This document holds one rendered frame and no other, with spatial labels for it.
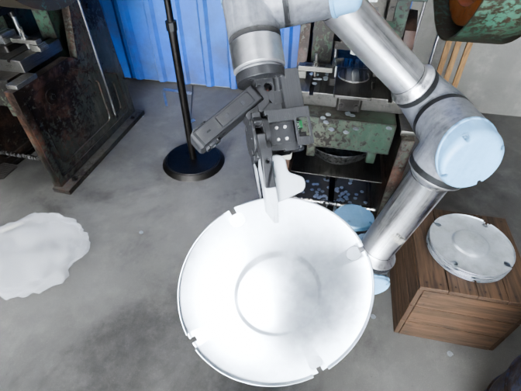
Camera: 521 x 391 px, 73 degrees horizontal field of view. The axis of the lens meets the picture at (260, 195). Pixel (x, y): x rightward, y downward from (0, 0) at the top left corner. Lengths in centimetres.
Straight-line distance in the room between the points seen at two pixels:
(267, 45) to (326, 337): 43
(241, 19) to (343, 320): 45
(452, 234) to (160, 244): 131
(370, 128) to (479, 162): 84
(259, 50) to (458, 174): 43
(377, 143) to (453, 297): 65
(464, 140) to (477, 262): 83
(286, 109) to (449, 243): 110
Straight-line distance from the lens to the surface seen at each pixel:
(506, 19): 134
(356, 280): 56
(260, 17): 53
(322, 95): 156
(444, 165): 71
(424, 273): 141
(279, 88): 52
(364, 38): 71
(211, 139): 48
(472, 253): 149
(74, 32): 238
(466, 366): 171
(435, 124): 75
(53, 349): 174
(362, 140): 156
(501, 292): 149
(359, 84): 148
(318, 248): 53
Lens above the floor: 142
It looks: 44 degrees down
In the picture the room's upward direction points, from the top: straight up
